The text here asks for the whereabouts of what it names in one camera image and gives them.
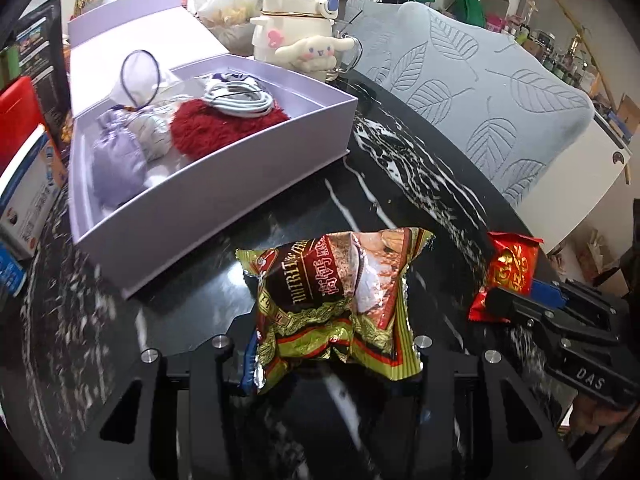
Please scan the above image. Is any red gold snack packet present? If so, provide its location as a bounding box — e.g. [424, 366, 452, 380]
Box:
[468, 232, 544, 323]

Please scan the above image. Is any gold brown snack bag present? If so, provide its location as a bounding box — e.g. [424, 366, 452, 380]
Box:
[235, 228, 435, 392]

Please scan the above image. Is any purple fluffy scrunchie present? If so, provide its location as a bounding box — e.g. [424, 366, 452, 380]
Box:
[91, 108, 148, 209]

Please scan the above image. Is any dark red fluffy scrunchie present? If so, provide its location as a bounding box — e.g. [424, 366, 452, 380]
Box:
[170, 100, 290, 160]

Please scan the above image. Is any white illustrated snack packet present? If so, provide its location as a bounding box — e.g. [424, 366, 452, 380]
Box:
[127, 110, 181, 162]

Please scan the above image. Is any white cable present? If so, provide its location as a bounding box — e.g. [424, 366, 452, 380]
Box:
[202, 71, 277, 120]

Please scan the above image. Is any translucent white pouch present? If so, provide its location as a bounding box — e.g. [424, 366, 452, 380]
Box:
[108, 49, 191, 112]

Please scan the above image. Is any grey leaf-pattern chair cover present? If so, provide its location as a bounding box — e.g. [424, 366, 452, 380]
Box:
[344, 0, 594, 207]

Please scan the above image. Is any lavender gift box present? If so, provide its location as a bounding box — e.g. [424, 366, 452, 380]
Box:
[68, 0, 356, 296]

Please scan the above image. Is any white blue medicine box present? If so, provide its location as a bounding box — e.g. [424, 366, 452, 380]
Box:
[1, 125, 67, 260]

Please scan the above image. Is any clear glass mug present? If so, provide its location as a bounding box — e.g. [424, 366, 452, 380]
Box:
[326, 32, 363, 82]

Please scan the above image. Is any cream cinnamoroll water bottle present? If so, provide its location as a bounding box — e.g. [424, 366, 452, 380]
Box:
[252, 0, 340, 82]

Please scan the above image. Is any clear plastic food bag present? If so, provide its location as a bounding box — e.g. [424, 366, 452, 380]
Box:
[196, 0, 262, 56]

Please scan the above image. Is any black printed package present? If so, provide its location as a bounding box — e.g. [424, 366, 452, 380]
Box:
[14, 0, 70, 148]

